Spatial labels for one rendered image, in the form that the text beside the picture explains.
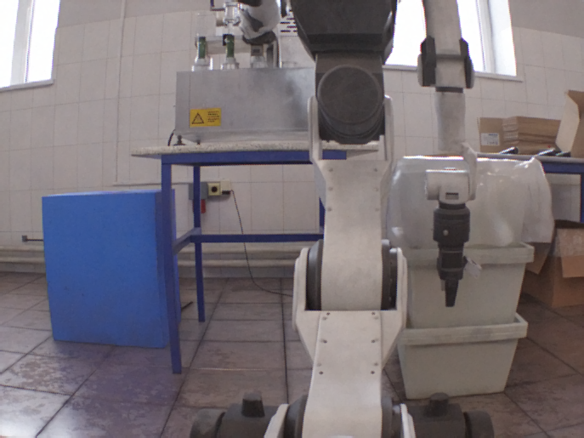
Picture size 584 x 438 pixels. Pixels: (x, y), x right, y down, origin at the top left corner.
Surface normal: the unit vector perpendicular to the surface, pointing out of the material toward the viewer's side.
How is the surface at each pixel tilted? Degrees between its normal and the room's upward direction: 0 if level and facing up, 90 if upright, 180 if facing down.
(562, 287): 90
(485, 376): 96
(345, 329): 22
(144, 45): 90
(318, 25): 101
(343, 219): 53
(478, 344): 96
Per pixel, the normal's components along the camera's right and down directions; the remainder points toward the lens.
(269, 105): 0.00, 0.08
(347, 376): -0.07, -0.89
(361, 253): -0.11, -0.69
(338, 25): -0.18, 0.26
